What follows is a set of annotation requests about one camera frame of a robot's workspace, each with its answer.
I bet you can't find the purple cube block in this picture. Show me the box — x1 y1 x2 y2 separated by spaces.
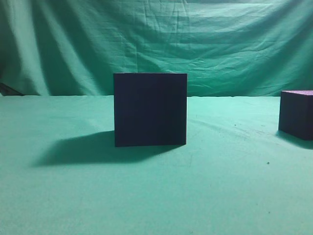
278 90 313 141

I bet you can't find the dark groove box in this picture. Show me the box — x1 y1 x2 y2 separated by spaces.
113 73 188 147

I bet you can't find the green backdrop cloth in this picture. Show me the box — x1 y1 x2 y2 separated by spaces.
0 0 313 96

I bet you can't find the green table cloth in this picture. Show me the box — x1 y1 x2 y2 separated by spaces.
0 96 313 235

